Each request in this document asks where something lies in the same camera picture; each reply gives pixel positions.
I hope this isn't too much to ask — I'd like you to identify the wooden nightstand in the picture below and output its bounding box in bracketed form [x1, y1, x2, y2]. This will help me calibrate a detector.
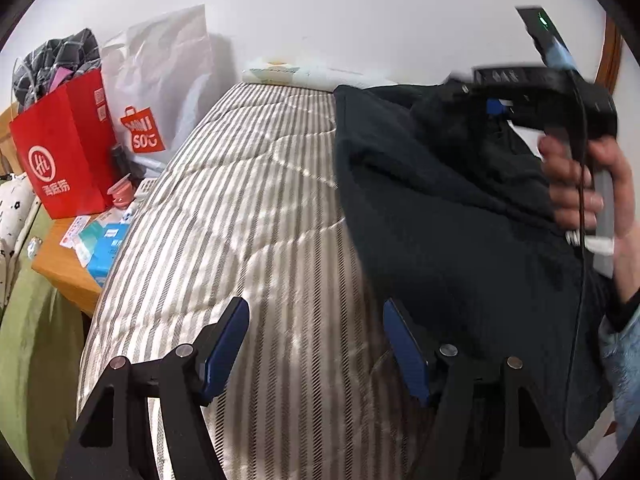
[0, 102, 133, 318]

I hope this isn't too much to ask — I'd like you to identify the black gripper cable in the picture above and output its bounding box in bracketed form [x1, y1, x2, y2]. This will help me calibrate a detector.
[567, 67, 601, 478]

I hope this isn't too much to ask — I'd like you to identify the white floral pillow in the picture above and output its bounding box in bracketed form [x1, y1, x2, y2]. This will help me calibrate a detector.
[0, 175, 43, 306]

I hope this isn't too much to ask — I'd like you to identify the person's right forearm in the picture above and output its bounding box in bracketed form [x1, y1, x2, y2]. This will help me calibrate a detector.
[597, 237, 640, 411]

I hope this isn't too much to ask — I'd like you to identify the pink cup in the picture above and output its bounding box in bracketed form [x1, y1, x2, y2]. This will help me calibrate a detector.
[107, 175, 136, 208]

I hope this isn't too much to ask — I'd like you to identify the plaid cloth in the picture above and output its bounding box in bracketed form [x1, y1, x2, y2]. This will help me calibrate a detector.
[11, 27, 103, 111]

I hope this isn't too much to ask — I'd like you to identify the red paper bag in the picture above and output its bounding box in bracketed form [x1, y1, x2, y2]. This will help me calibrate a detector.
[9, 69, 123, 220]

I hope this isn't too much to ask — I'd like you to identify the white plastic bag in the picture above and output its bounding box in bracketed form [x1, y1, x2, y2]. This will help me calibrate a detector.
[100, 4, 216, 171]

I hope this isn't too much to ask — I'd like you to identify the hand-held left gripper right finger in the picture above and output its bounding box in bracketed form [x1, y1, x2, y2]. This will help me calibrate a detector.
[382, 298, 576, 480]

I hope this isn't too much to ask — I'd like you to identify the striped mattress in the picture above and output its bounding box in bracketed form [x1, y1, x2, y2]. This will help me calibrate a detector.
[75, 81, 451, 480]

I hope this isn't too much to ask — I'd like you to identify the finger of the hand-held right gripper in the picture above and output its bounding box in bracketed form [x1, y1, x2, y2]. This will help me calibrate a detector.
[442, 74, 516, 120]

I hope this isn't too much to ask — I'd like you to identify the black garment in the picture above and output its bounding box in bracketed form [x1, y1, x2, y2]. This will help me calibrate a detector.
[332, 82, 613, 446]

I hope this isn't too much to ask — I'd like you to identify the wooden door frame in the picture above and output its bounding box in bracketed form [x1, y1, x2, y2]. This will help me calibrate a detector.
[597, 15, 623, 96]

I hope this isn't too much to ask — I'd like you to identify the blue packet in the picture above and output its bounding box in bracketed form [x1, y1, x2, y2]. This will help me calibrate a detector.
[87, 222, 132, 286]

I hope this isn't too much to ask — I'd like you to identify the person's right hand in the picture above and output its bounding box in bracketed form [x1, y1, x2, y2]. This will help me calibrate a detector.
[539, 135, 636, 281]

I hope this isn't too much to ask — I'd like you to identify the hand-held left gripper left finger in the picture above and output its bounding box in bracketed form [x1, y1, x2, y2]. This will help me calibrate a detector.
[55, 297, 251, 480]

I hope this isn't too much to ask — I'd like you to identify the green blanket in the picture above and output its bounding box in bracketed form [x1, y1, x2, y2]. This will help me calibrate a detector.
[0, 210, 86, 471]

